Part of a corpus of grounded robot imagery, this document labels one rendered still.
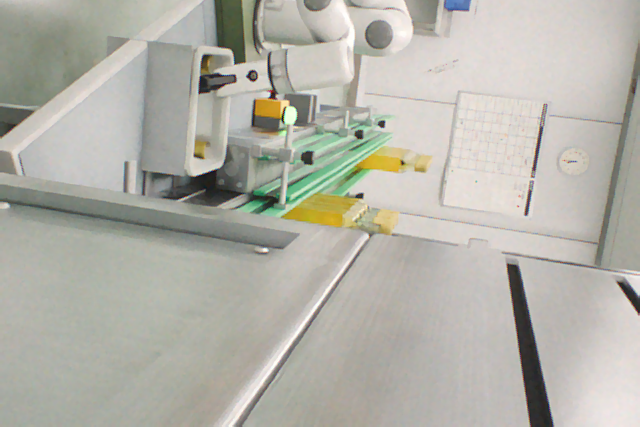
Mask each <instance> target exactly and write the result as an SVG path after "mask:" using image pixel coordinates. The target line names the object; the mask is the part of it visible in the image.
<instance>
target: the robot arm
mask: <svg viewBox="0 0 640 427"><path fill-rule="evenodd" d="M351 2H352V3H354V4H355V5H357V6H360V7H361V8H358V7H349V6H346V5H345V3H344V1H343V0H296V1H290V0H261V1H260V5H259V8H258V14H257V37H258V43H259V45H260V47H261V48H262V49H263V50H270V49H271V48H272V47H273V45H274V44H280V45H288V46H297V47H296V48H290V49H284V50H278V51H272V52H270V53H269V55H267V59H265V60H259V61H253V62H248V63H242V64H237V65H233V66H228V67H224V68H220V69H216V70H215V71H214V72H213V73H215V74H211V75H203V76H199V79H200V81H198V86H199V94H200V93H209V92H212V90H217V92H218V94H217V96H218V97H227V96H234V95H240V94H246V93H252V92H261V91H267V90H272V89H273V90H274V92H275V93H276V94H284V93H290V92H297V91H304V90H311V89H318V88H324V87H331V86H337V85H344V84H348V83H350V82H351V81H352V80H353V77H354V60H353V53H354V54H360V55H364V56H370V57H387V56H391V55H393V54H396V53H397V52H400V51H401V50H404V49H405V48H406V46H407V45H408V44H409V43H410V41H411V39H412V35H413V25H412V21H411V18H410V15H409V12H408V10H407V7H406V4H405V1H404V0H351ZM220 86H221V87H220Z"/></svg>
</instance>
